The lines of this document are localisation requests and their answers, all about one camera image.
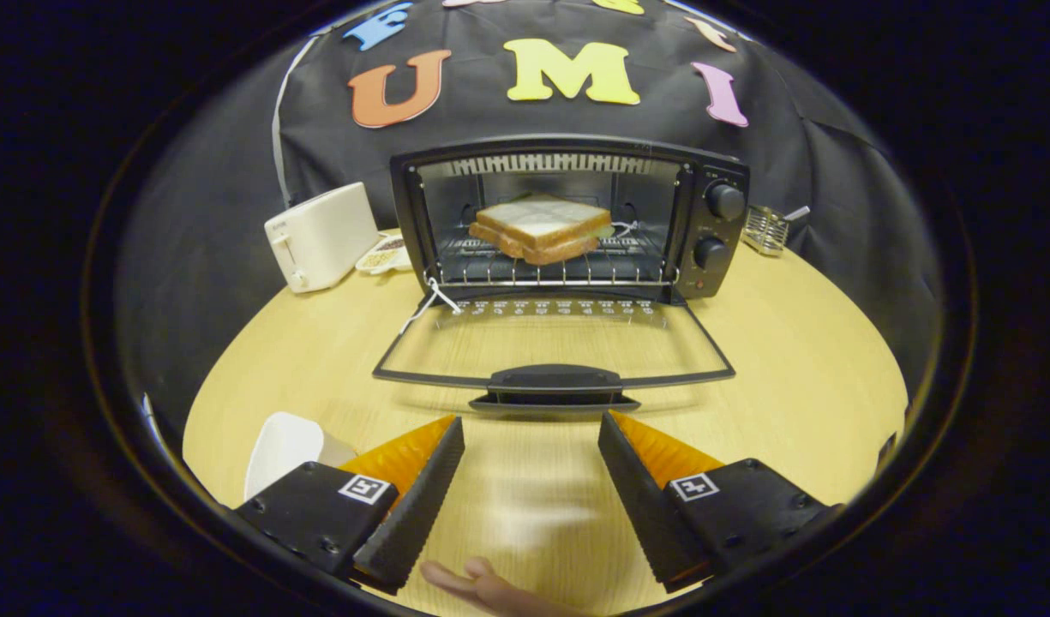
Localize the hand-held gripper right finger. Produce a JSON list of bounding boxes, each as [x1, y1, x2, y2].
[[597, 410, 843, 594]]

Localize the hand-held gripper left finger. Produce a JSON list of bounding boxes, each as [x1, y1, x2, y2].
[[233, 415, 466, 596]]

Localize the black toaster oven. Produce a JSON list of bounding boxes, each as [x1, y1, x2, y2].
[[372, 133, 751, 414]]

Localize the toast sandwich with lettuce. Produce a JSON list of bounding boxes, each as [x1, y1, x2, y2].
[[468, 194, 616, 267]]

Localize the white pop-up toaster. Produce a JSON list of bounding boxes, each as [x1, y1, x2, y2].
[[264, 182, 380, 295]]

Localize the white plate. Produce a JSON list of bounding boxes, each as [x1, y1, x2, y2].
[[243, 411, 357, 503]]

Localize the small white dish of seeds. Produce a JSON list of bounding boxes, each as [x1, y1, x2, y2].
[[355, 235, 413, 276]]

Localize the black backdrop cloth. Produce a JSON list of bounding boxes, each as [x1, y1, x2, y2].
[[117, 0, 944, 416]]

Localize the white string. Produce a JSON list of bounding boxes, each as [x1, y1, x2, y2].
[[399, 273, 466, 336]]

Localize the small metal wire rack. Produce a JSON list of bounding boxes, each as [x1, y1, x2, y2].
[[741, 204, 811, 257]]

